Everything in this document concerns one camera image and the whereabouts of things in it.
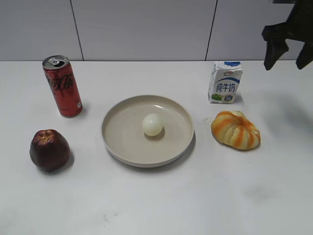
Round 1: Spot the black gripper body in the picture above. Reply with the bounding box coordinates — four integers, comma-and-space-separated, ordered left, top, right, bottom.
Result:
262, 0, 313, 43

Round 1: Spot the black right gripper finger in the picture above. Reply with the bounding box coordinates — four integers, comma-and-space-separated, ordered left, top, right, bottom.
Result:
296, 43, 313, 70

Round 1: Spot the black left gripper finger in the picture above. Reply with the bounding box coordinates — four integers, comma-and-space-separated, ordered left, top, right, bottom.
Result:
264, 39, 289, 71

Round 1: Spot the white egg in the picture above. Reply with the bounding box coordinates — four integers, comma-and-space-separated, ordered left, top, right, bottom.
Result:
142, 113, 163, 137

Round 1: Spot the beige round plate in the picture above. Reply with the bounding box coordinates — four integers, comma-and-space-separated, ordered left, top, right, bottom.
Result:
101, 95, 195, 168

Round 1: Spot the white blue milk carton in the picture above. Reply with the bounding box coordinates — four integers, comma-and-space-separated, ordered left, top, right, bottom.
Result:
208, 61, 243, 104

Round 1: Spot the orange striped bread bun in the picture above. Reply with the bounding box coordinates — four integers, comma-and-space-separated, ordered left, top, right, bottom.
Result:
211, 111, 261, 150

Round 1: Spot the red cola can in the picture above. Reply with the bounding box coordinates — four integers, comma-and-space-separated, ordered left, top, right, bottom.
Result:
42, 55, 83, 118

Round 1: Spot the dark red apple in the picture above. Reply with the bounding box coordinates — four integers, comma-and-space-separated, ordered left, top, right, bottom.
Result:
29, 129, 70, 172

